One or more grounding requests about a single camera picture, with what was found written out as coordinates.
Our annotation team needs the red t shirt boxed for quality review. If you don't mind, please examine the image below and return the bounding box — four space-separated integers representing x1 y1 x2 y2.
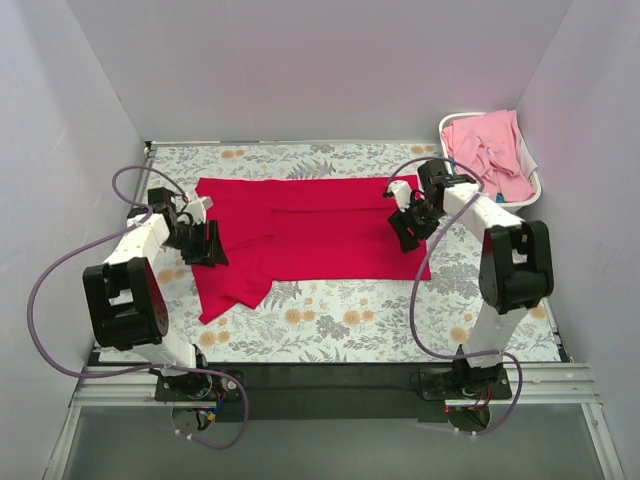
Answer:
192 177 426 324

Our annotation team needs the white laundry basket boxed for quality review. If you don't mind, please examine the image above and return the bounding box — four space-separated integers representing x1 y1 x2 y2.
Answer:
437 111 544 210

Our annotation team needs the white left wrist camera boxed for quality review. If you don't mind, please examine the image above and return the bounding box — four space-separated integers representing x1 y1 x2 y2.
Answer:
182 196 213 225

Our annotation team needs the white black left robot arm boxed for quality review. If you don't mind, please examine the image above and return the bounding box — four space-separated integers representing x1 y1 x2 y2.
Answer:
82 187 228 400

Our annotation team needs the pink t shirt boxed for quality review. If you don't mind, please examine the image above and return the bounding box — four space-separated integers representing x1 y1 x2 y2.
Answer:
440 109 540 203

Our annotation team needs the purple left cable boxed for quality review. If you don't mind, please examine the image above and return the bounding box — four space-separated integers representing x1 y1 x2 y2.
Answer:
26 166 251 450

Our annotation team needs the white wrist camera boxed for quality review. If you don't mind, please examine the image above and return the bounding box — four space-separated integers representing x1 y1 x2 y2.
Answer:
383 180 413 212
182 196 213 225

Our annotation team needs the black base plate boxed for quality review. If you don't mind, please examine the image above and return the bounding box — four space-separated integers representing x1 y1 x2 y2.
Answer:
154 362 515 423

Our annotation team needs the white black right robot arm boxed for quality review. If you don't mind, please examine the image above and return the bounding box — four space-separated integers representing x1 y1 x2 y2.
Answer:
383 157 554 400

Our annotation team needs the floral table mat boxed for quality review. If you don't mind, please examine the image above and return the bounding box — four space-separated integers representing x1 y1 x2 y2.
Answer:
99 142 562 364

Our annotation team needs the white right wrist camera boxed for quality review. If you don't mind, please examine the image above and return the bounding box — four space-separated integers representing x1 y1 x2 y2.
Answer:
383 180 413 212

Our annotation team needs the aluminium frame rail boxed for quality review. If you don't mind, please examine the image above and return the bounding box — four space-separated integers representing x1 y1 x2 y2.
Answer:
71 363 601 406

